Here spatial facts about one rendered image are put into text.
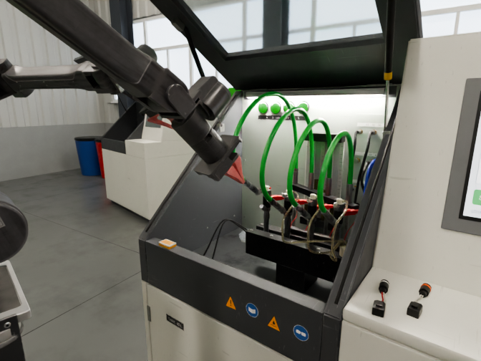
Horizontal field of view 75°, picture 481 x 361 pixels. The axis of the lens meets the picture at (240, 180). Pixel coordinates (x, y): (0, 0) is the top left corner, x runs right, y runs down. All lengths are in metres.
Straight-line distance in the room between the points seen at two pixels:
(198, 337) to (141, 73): 0.80
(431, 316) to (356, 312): 0.14
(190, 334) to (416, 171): 0.80
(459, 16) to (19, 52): 7.19
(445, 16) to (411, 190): 4.17
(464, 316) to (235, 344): 0.55
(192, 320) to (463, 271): 0.73
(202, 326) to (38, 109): 7.00
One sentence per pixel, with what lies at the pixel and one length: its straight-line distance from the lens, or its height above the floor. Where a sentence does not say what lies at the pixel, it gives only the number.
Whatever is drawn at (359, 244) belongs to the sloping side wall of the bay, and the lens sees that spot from 0.79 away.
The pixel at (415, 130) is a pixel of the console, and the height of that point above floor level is 1.33.
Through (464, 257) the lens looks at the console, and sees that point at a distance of 0.88.
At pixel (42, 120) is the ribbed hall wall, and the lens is 7.75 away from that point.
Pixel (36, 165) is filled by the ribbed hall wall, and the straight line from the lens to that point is 7.67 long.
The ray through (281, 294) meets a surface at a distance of 0.79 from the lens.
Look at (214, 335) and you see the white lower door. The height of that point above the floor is 0.73.
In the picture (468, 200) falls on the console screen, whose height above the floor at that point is 1.18.
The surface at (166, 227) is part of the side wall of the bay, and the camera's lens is 1.15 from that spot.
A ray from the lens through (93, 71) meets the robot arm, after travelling 0.88.
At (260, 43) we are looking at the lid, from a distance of 1.15.
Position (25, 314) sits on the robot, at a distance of 0.69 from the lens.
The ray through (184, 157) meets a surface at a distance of 4.00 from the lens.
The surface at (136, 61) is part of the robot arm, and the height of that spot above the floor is 1.45.
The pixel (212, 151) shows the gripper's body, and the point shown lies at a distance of 0.61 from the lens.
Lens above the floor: 1.38
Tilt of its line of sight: 13 degrees down
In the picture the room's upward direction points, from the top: straight up
